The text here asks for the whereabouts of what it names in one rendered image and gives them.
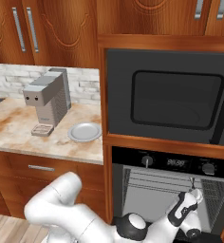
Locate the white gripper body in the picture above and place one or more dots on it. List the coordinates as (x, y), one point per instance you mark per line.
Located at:
(196, 196)

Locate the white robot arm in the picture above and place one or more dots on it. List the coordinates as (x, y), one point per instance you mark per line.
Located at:
(69, 205)

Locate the black oven knob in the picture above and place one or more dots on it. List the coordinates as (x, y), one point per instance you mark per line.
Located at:
(208, 168)
(147, 161)

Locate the metal oven rack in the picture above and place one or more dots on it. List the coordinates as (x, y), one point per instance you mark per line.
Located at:
(158, 183)

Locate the black built-in oven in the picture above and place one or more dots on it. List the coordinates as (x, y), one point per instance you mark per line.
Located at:
(155, 193)

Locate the black oven door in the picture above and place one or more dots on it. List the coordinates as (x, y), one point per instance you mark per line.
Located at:
(209, 238)

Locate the black microwave oven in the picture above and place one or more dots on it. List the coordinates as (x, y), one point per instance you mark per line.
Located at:
(167, 98)

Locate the grey round plate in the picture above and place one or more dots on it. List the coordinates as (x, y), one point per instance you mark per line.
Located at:
(84, 131)

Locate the wooden drawer front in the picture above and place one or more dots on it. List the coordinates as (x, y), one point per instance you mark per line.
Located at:
(53, 177)

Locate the grey coffee machine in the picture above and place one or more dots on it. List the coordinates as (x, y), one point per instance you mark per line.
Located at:
(47, 95)

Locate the wooden base cupboard door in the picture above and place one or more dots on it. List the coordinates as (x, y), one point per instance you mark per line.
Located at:
(9, 199)

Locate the wooden wall cupboard door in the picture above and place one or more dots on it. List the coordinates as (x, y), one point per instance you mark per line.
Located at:
(4, 31)
(223, 25)
(152, 15)
(66, 34)

